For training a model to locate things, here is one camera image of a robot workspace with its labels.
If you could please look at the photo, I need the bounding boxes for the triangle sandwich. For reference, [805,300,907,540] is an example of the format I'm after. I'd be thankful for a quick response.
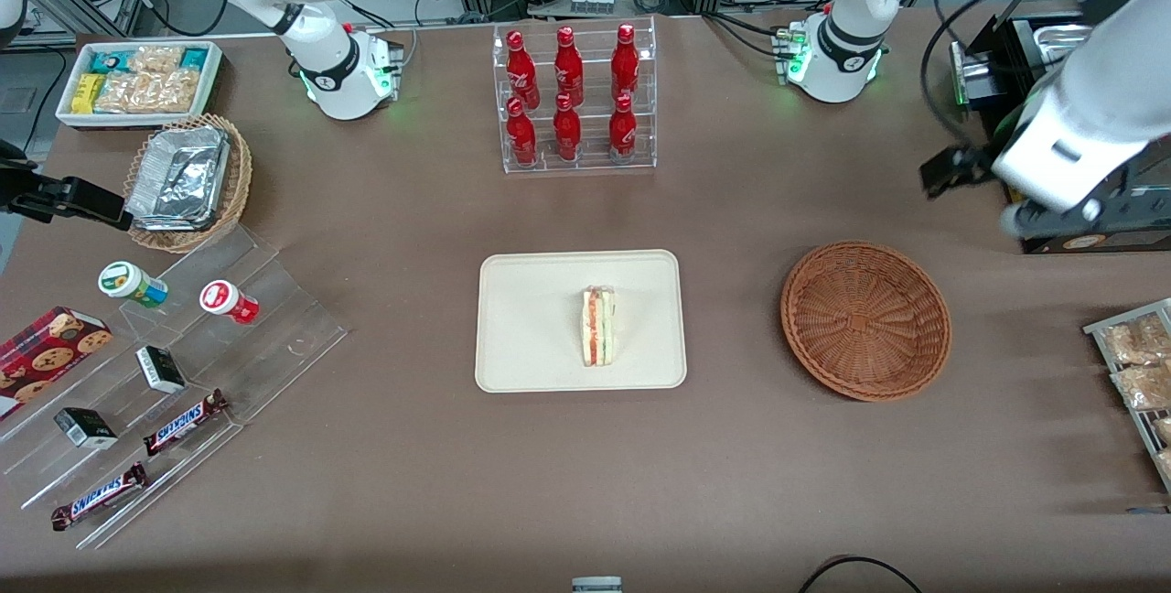
[581,287,618,368]

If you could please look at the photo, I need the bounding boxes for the green lid snack cup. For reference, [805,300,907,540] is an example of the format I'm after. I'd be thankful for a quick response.
[98,261,169,309]

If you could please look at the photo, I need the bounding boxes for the red lid snack cup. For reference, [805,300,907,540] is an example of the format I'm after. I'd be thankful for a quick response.
[199,280,260,326]

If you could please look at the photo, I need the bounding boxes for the red tartan cookie box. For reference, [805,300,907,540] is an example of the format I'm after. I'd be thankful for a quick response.
[0,306,113,422]

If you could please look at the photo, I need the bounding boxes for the steel warmer pan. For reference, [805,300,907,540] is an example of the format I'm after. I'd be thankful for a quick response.
[1029,21,1094,54]

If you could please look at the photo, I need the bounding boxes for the aluminium foil tray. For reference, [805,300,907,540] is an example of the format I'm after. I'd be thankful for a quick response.
[125,125,231,232]

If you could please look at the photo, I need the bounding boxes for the metal wire rack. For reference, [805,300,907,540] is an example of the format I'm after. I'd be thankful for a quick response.
[1083,298,1171,495]

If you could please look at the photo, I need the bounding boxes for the clear cracker bag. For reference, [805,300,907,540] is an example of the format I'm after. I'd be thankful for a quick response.
[96,71,152,113]
[146,70,202,113]
[128,46,184,74]

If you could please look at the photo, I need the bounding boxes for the cream plastic tray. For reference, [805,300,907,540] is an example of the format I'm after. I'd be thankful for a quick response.
[475,250,688,394]

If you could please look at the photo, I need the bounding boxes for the red cola bottle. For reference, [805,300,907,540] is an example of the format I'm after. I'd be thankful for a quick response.
[553,92,583,162]
[608,93,638,159]
[611,23,640,102]
[554,26,585,107]
[506,97,538,167]
[506,30,541,109]

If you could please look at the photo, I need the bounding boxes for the clear acrylic bottle rack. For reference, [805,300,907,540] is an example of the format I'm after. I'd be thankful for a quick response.
[492,15,658,175]

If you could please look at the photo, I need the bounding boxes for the white rectangular snack bin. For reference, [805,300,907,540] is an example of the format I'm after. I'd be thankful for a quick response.
[55,40,224,131]

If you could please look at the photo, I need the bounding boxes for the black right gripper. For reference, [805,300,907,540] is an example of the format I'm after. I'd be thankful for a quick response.
[0,143,134,230]

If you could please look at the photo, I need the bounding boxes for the yellow snack pack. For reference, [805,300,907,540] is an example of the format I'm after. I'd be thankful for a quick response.
[71,73,106,115]

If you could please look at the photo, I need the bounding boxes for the Snickers chocolate bar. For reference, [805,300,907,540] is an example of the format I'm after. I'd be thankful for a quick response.
[50,462,150,532]
[143,389,230,458]

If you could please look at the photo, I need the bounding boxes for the small black carton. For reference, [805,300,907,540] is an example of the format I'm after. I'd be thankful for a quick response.
[54,406,119,450]
[135,345,187,394]

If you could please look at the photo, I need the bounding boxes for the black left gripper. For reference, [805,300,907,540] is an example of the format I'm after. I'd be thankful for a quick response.
[919,149,1003,200]

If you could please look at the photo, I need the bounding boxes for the round brown wicker basket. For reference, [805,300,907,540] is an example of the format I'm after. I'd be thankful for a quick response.
[780,240,953,403]

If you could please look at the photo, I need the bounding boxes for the black cable loop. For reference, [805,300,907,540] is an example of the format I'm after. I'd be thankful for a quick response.
[798,555,925,593]

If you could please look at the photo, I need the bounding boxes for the black food warmer machine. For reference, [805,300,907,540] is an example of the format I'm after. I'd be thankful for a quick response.
[950,12,1171,255]

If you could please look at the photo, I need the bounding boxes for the light wicker basket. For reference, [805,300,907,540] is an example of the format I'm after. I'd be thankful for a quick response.
[123,113,253,254]

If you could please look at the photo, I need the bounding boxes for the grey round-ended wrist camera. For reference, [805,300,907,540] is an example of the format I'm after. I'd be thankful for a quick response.
[1000,195,1112,240]

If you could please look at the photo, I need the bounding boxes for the clear acrylic stepped display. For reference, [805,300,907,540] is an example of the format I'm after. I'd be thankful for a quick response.
[0,222,350,550]

